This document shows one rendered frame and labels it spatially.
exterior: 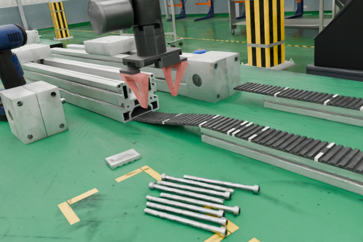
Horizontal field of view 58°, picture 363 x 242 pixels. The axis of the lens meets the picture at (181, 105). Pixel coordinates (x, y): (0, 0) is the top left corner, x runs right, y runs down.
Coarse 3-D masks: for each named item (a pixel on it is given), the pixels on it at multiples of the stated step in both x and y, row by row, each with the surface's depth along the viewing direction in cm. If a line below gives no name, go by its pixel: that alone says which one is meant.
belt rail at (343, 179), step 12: (204, 132) 56; (216, 132) 54; (216, 144) 55; (228, 144) 52; (240, 144) 51; (252, 144) 49; (252, 156) 50; (264, 156) 48; (276, 156) 47; (288, 156) 45; (288, 168) 45; (300, 168) 44; (312, 168) 43; (324, 168) 41; (336, 168) 40; (324, 180) 42; (336, 180) 41; (348, 180) 40; (360, 180) 38; (360, 192) 39
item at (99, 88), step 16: (32, 64) 103; (48, 64) 110; (64, 64) 100; (80, 64) 93; (96, 64) 90; (32, 80) 107; (48, 80) 94; (64, 80) 88; (80, 80) 78; (96, 80) 73; (112, 80) 71; (64, 96) 89; (80, 96) 82; (96, 96) 75; (112, 96) 69; (128, 96) 69; (96, 112) 77; (112, 112) 72; (128, 112) 71; (144, 112) 73
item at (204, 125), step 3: (213, 117) 58; (216, 117) 58; (219, 117) 57; (222, 117) 57; (207, 120) 57; (210, 120) 57; (213, 120) 56; (216, 120) 56; (201, 123) 56; (204, 123) 56; (207, 123) 55; (210, 123) 55; (201, 126) 55; (204, 126) 55
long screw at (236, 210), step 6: (162, 192) 43; (168, 198) 42; (174, 198) 42; (180, 198) 41; (186, 198) 41; (198, 204) 40; (204, 204) 40; (210, 204) 39; (216, 204) 39; (228, 210) 38; (234, 210) 38
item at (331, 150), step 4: (332, 144) 44; (324, 148) 44; (328, 148) 43; (332, 148) 43; (336, 148) 43; (340, 148) 43; (320, 152) 42; (324, 152) 42; (328, 152) 43; (332, 152) 42; (336, 152) 42; (316, 156) 42; (320, 156) 41; (324, 156) 42; (328, 156) 41; (332, 156) 41; (316, 160) 41; (320, 160) 41; (324, 160) 40; (328, 160) 41
